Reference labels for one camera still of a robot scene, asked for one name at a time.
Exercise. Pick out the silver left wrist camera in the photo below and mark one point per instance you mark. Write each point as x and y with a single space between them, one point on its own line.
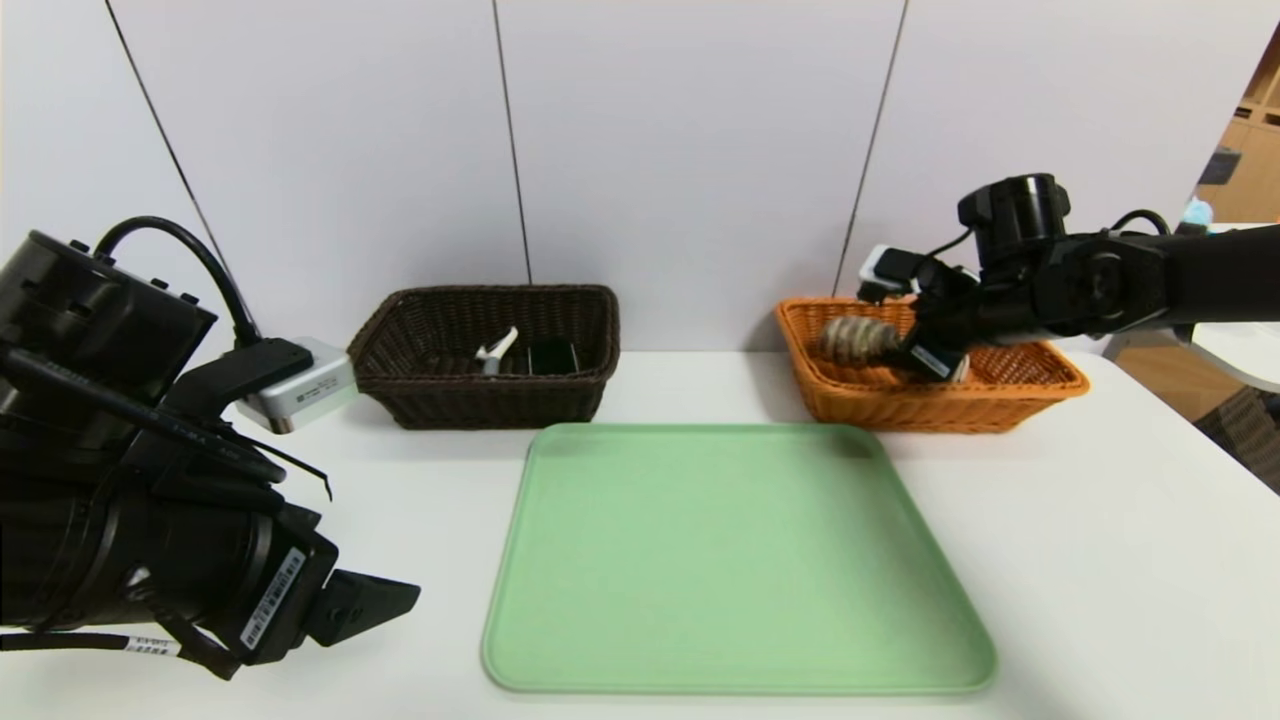
310 390

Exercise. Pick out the light blue small object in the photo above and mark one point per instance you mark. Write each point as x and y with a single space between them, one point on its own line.
1195 212

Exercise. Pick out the white background table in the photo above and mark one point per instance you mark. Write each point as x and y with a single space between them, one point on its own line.
1240 350

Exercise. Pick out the dark grey woven seat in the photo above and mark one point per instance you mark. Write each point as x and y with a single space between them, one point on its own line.
1245 440

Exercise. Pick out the small black background object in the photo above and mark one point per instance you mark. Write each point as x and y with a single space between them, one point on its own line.
1217 168

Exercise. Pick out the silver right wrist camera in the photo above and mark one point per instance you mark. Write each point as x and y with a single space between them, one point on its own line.
890 270

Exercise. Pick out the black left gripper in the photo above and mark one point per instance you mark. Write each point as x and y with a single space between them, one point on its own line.
281 597

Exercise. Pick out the orange wicker basket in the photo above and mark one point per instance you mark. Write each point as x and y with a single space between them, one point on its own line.
900 405

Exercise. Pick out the light green plastic tray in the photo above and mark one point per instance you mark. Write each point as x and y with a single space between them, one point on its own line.
740 580

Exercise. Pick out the dark brown wicker basket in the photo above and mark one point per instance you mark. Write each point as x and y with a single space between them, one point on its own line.
450 405

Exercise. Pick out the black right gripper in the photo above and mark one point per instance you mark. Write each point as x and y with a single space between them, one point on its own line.
934 359

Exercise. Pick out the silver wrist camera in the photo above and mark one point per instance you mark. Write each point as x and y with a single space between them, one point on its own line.
310 390
890 270

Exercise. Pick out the marbled brown bread loaf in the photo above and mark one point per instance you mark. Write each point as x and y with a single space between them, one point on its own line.
850 340

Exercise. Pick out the wooden shelf unit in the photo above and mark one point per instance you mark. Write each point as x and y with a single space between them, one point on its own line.
1255 150

